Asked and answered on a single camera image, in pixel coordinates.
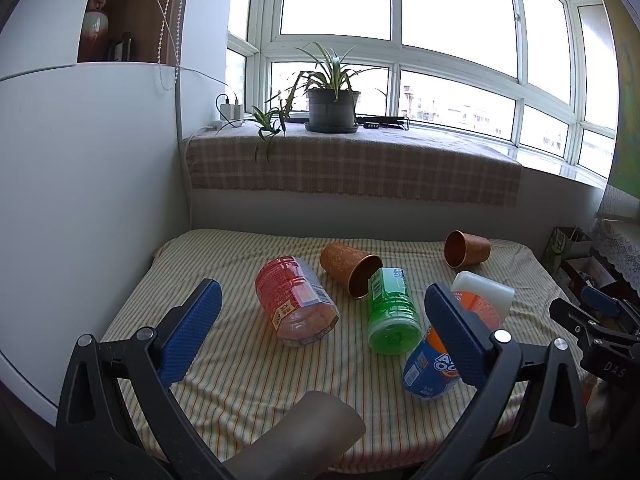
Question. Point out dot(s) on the black bar-shaped device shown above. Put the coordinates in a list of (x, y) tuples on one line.
[(382, 121)]

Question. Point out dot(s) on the white power strip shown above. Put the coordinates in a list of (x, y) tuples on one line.
[(220, 124)]

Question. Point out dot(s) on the wooden wall shelf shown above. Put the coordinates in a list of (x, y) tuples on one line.
[(140, 15)]

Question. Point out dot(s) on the grey cardboard tube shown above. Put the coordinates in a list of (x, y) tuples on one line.
[(310, 432)]

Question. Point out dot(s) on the white plug charger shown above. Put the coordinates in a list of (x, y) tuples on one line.
[(238, 109), (226, 109)]

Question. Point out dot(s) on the white cabinet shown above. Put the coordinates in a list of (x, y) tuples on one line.
[(85, 200)]

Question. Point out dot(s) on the potted spider plant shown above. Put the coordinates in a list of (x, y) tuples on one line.
[(332, 107)]

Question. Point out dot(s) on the green cardboard box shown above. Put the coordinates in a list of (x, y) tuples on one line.
[(562, 247)]

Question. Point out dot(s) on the red plastic bottle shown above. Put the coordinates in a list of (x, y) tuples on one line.
[(295, 300)]

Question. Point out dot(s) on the white lace cloth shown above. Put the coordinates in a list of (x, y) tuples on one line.
[(620, 240)]

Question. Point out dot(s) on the orange bottle with blue label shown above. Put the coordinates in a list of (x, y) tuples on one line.
[(477, 305)]

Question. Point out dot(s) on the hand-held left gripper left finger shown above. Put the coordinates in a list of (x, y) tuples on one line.
[(192, 332)]

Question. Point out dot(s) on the white window frame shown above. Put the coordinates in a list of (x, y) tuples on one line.
[(395, 50)]

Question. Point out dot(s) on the green plastic bottle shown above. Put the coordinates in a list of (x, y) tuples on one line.
[(392, 312)]

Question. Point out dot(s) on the yellow striped table cloth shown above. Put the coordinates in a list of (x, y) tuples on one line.
[(240, 375)]

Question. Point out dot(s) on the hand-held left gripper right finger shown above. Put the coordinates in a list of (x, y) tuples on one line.
[(457, 340)]

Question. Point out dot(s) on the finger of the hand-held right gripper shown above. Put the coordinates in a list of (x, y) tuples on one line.
[(570, 316), (599, 301)]

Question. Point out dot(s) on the orange patterned cup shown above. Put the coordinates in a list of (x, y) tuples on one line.
[(347, 266), (470, 248)]

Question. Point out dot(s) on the plaid windowsill cloth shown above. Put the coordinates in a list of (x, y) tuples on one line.
[(375, 170)]

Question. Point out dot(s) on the dark small bottle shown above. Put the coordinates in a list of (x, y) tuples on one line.
[(125, 47)]

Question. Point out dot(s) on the painted ceramic vase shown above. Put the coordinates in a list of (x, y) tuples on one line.
[(96, 20)]

